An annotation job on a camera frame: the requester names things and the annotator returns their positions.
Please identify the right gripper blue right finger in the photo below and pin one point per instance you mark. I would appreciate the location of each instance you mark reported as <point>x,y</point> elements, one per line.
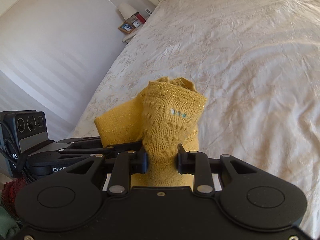
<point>197,164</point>

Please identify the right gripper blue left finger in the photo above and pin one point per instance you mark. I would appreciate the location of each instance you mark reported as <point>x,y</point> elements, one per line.
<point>126,164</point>

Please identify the yellow knit sweater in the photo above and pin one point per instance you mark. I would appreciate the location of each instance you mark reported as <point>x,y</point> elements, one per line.
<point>162,116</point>

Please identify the left white nightstand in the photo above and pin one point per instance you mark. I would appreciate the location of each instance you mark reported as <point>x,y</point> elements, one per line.
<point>130,36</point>

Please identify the white embroidered bedspread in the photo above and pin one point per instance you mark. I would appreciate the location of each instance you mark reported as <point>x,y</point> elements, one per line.
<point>257,63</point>

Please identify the small desk clock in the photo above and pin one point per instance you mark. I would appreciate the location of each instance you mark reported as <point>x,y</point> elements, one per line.
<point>137,23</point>

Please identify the white bedside lamp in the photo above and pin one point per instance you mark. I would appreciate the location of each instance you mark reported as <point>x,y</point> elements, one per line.
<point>126,10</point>

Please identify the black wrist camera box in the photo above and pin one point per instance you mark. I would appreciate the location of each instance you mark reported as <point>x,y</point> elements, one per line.
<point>22,131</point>

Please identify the wooden picture frame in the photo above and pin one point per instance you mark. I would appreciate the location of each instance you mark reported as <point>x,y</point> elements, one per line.
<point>126,27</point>

